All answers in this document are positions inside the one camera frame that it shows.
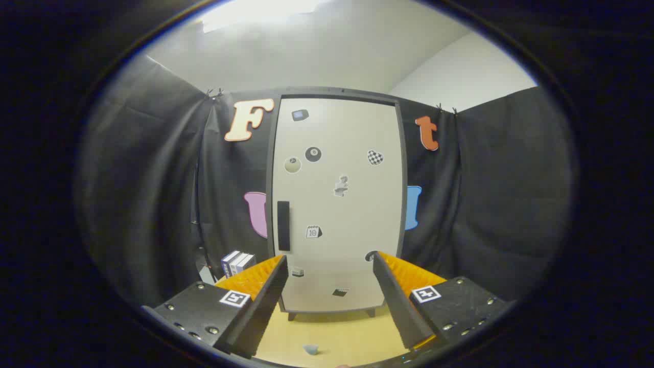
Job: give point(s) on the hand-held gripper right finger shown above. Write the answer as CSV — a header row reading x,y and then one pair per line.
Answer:
x,y
398,301

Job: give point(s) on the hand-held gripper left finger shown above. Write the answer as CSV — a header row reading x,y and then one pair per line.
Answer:
x,y
260,312

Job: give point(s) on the white blue cosmetic tube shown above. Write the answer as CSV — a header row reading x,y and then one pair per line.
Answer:
x,y
310,349

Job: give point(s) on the black backdrop cloth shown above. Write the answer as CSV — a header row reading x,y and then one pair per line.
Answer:
x,y
153,179

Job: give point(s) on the dark grey cabinet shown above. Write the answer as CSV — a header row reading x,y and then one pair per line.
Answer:
x,y
337,92

